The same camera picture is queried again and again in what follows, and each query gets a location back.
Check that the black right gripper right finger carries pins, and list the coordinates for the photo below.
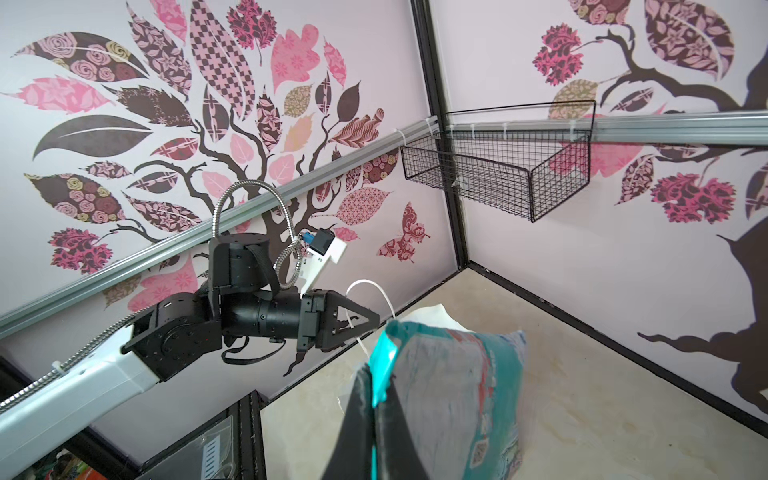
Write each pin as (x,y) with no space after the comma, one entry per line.
(396,455)

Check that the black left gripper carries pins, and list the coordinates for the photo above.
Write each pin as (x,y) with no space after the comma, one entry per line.
(302,318)

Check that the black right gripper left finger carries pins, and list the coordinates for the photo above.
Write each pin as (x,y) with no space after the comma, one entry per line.
(353,457)

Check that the teal snack bag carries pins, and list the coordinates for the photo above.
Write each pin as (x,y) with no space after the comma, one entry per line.
(459,391)

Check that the floral paper bag white handles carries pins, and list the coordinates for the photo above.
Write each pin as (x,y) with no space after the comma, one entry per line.
(424,309)

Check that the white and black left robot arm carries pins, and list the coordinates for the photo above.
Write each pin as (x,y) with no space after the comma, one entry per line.
(174,333)

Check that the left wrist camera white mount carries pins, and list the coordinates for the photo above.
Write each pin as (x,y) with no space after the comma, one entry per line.
(321,248)

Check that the black base frame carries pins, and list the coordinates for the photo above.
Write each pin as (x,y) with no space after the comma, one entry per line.
(198,444)

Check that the white slotted cable duct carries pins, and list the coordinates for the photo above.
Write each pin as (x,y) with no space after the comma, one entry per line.
(211,462)

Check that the black wire basket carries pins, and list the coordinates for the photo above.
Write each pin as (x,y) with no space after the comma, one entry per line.
(525,159)

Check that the aluminium rail left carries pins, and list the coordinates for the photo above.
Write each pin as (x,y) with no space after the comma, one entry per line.
(51,304)

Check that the aluminium rail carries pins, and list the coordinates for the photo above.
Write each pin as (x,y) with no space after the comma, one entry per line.
(740,129)
(51,304)

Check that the aluminium rail back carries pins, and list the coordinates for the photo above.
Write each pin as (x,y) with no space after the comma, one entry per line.
(740,129)

